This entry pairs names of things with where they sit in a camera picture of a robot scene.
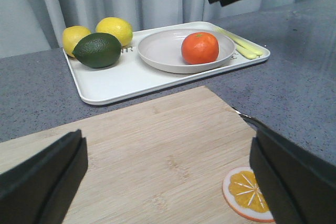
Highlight yellow lemon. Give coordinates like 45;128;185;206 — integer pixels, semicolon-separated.
96;17;133;47
62;26;91;58

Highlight yellow lemon right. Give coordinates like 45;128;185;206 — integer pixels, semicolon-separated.
96;17;133;47

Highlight dark green lime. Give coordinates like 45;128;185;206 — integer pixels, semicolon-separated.
72;33;121;68

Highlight beige round plate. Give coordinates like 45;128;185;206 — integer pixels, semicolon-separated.
138;29;236;74

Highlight orange mandarin fruit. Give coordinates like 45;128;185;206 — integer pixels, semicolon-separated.
181;32;219;65

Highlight wooden cutting board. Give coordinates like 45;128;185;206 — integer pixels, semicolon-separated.
1;87;256;223

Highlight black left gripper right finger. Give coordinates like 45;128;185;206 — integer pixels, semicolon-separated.
249;124;336;224

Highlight yellow plastic fork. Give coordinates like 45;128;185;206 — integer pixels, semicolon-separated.
215;27;263;57

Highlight orange slice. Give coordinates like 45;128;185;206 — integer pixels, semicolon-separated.
222;166;274;223

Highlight yellow plastic spoon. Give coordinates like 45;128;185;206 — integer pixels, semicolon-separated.
236;44;257;59

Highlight grey curtain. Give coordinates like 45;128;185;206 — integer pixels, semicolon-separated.
1;0;307;58

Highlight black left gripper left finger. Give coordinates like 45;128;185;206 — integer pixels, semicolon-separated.
1;130;88;223

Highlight white rectangular tray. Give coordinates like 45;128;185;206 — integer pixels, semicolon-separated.
65;22;270;105

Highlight yellow lemon left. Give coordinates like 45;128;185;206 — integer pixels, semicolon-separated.
62;26;91;58

